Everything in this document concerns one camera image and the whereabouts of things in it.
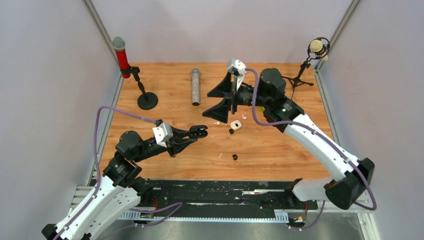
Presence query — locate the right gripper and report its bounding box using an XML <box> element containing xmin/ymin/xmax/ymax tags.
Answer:
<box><xmin>202</xmin><ymin>72</ymin><xmax>270</xmax><ymax>124</ymax></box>

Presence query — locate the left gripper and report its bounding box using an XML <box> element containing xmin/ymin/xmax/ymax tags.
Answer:
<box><xmin>133</xmin><ymin>124</ymin><xmax>198</xmax><ymax>162</ymax></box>

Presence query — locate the black earbud charging case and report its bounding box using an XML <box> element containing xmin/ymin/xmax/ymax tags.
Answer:
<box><xmin>188</xmin><ymin>125</ymin><xmax>208</xmax><ymax>139</ymax></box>

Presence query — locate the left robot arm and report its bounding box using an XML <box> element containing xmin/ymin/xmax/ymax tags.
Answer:
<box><xmin>41</xmin><ymin>123</ymin><xmax>208</xmax><ymax>240</ymax></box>

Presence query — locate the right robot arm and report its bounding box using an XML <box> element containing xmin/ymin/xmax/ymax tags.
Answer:
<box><xmin>203</xmin><ymin>68</ymin><xmax>377</xmax><ymax>211</ymax></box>

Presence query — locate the white earbud case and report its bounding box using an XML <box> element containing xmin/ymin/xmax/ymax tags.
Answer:
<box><xmin>229</xmin><ymin>120</ymin><xmax>242</xmax><ymax>131</ymax></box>

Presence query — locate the silver glitter microphone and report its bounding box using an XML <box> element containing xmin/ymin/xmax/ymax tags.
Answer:
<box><xmin>190</xmin><ymin>68</ymin><xmax>201</xmax><ymax>106</ymax></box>

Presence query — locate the beige condenser microphone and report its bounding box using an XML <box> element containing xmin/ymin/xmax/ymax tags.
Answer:
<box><xmin>308</xmin><ymin>38</ymin><xmax>330</xmax><ymax>61</ymax></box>

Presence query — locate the black tripod mic stand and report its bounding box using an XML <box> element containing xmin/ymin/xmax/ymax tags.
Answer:
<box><xmin>283</xmin><ymin>37</ymin><xmax>331</xmax><ymax>99</ymax></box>

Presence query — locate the red glitter microphone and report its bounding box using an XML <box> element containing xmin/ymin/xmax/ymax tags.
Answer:
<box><xmin>111</xmin><ymin>36</ymin><xmax>131</xmax><ymax>79</ymax></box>

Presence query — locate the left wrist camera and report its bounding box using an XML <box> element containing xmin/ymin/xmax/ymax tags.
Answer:
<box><xmin>152</xmin><ymin>122</ymin><xmax>174</xmax><ymax>148</ymax></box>

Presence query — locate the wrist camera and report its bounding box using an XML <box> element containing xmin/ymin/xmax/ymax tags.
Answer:
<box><xmin>226</xmin><ymin>58</ymin><xmax>247</xmax><ymax>92</ymax></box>
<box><xmin>152</xmin><ymin>122</ymin><xmax>174</xmax><ymax>148</ymax></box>

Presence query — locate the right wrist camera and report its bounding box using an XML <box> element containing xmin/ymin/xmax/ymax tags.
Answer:
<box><xmin>226</xmin><ymin>58</ymin><xmax>247</xmax><ymax>92</ymax></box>

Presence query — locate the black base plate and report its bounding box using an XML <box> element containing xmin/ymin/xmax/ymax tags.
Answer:
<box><xmin>139</xmin><ymin>179</ymin><xmax>318</xmax><ymax>219</ymax></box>

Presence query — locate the slotted cable duct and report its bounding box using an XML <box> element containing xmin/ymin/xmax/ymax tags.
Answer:
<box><xmin>119</xmin><ymin>208</ymin><xmax>290</xmax><ymax>223</ymax></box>

